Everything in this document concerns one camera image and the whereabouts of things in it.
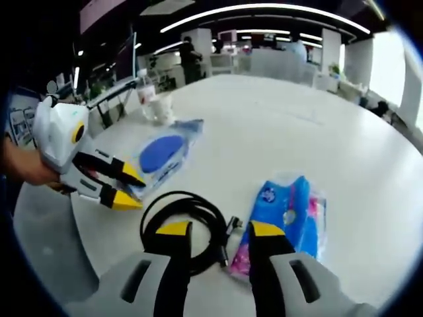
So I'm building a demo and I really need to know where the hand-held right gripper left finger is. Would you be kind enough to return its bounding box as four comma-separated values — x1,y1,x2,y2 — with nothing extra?
98,221,193,317

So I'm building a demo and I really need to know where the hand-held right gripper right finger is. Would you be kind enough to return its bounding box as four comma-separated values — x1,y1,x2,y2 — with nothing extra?
247,221,351,317

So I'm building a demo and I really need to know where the wet wipes packet blue lid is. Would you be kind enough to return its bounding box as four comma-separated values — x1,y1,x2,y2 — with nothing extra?
127,118,205,195

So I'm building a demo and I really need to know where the blue tissue pack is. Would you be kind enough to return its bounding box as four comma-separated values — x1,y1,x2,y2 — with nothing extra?
227,171,328,278

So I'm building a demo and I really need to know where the clear plastic water bottle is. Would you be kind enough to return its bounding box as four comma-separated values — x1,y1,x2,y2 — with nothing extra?
135,68,159,122

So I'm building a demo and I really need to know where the black cable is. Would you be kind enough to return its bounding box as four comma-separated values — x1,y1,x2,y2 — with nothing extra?
139,190,244,277

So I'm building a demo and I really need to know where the large screen on stand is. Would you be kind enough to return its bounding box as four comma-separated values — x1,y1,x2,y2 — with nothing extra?
85,31,139,129

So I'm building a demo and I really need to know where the white table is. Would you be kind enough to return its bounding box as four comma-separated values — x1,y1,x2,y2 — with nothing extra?
13,74,423,317

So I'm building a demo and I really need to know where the curved ceiling light strip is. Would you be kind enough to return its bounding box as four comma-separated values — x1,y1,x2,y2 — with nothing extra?
160,3,371,34

